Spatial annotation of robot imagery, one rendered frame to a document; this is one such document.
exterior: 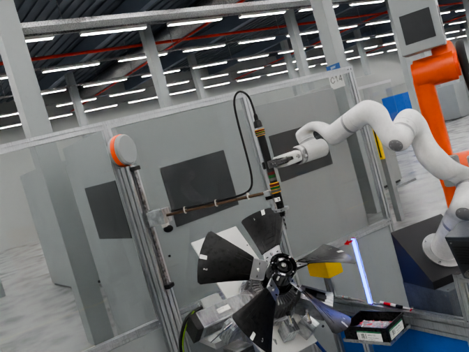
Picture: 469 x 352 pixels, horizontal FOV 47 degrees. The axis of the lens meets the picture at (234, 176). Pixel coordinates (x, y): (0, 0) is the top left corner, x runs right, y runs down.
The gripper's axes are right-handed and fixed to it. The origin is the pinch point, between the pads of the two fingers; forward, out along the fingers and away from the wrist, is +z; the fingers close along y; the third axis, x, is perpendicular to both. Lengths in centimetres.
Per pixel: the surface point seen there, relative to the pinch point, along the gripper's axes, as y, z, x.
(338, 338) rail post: 32, -34, -101
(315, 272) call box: 32, -31, -63
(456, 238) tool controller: -62, -28, -42
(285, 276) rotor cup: -8.5, 12.5, -45.9
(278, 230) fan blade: 7.5, -0.5, -30.3
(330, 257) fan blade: -5.0, -15.0, -47.4
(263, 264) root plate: 1.9, 15.1, -40.1
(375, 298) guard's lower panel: 70, -99, -110
